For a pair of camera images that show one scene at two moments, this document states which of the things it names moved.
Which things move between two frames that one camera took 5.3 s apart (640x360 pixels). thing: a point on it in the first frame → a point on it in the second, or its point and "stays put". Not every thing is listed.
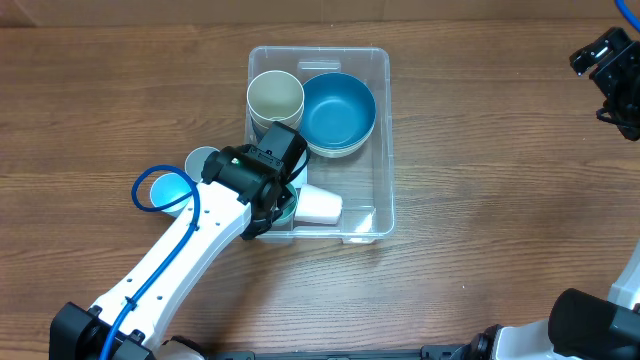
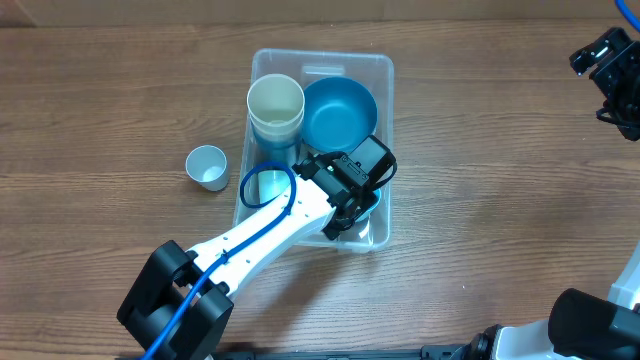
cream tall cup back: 274,96 stays put
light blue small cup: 167,187 → 365,217
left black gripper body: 267,217 → 346,222
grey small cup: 195,160 stays put
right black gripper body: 618,75 stays put
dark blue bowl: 338,110 stays put
